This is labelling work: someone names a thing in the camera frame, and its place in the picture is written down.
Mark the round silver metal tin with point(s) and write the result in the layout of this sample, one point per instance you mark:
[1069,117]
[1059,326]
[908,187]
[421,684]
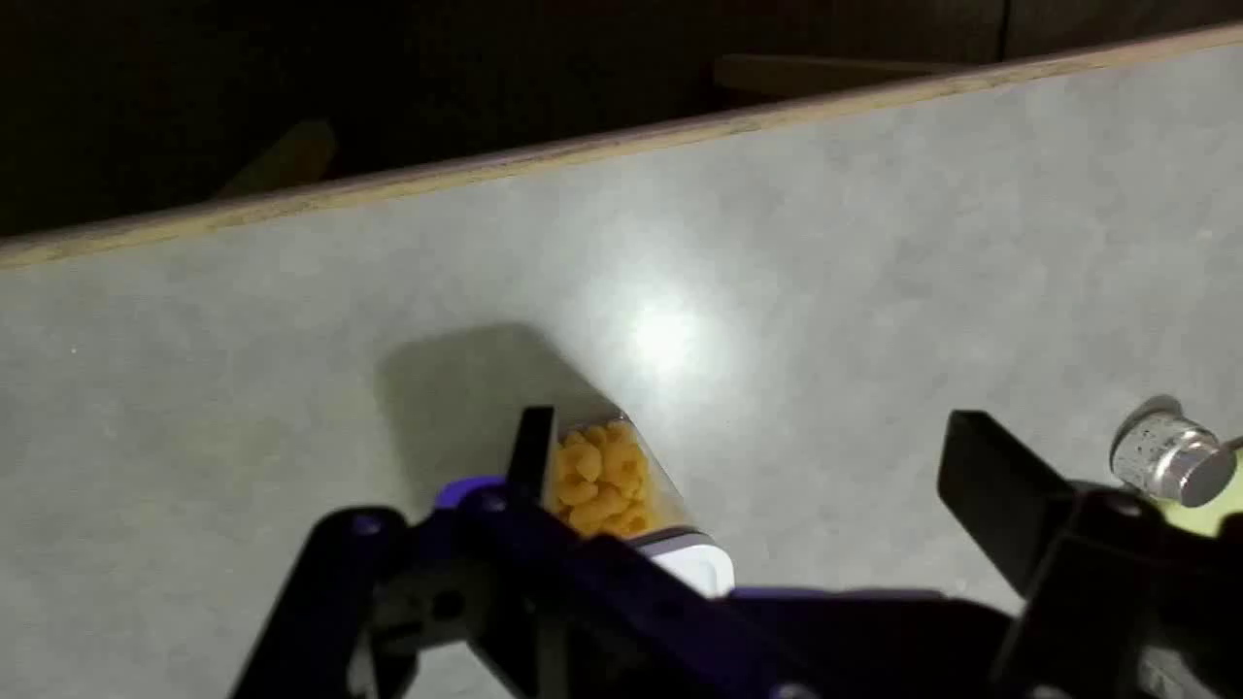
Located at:
[1167,451]

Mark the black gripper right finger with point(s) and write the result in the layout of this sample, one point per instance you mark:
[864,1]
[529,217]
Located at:
[1113,595]

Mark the clear container of yellow snacks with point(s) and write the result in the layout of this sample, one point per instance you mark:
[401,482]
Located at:
[597,480]

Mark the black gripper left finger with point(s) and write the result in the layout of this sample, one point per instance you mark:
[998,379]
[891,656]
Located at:
[567,608]

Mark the clear plastic food container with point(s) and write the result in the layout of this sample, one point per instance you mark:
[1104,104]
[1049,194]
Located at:
[667,497]

